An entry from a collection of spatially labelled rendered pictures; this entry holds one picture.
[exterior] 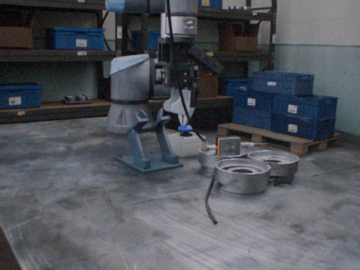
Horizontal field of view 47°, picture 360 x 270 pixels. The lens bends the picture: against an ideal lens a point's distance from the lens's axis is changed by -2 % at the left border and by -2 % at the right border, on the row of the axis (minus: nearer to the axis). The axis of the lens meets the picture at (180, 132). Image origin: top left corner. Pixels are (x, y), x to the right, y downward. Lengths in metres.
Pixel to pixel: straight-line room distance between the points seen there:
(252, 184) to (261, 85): 4.12
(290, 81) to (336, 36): 1.05
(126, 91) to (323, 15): 4.49
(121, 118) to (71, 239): 0.73
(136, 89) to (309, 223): 0.75
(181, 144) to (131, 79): 0.34
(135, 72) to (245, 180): 0.61
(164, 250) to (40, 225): 0.20
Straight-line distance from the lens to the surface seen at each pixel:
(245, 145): 0.93
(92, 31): 4.41
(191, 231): 0.62
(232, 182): 0.77
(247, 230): 0.64
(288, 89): 4.66
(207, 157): 0.89
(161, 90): 1.28
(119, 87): 1.28
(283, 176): 0.87
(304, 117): 4.54
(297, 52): 5.79
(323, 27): 5.56
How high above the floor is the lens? 1.06
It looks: 11 degrees down
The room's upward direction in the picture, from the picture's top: 1 degrees clockwise
